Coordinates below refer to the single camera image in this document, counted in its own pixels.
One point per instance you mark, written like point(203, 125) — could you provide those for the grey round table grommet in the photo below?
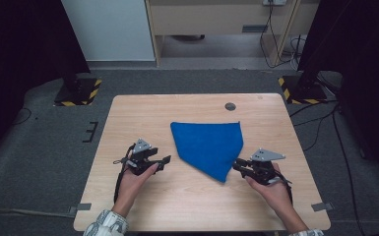
point(230, 106)

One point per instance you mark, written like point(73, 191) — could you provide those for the black floor tape mark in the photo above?
point(93, 131)

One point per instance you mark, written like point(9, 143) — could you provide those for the black stand base yellow stripes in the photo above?
point(78, 93)
point(303, 91)

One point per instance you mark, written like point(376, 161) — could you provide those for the person's left hand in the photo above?
point(131, 187)

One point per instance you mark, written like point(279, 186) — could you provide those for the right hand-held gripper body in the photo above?
point(262, 170)

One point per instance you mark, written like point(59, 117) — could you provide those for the light wooden cabinet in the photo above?
point(210, 19)

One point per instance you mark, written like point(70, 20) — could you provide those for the white power strip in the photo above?
point(274, 2)

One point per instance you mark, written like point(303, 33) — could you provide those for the person's right hand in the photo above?
point(275, 196)

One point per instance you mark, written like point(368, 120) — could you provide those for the white panel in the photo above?
point(111, 29)

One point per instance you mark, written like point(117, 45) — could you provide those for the blue cloth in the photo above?
point(206, 144)

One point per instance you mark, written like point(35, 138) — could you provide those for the black curtain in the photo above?
point(364, 49)
point(19, 49)

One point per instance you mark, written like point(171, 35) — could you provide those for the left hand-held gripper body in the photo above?
point(141, 157)

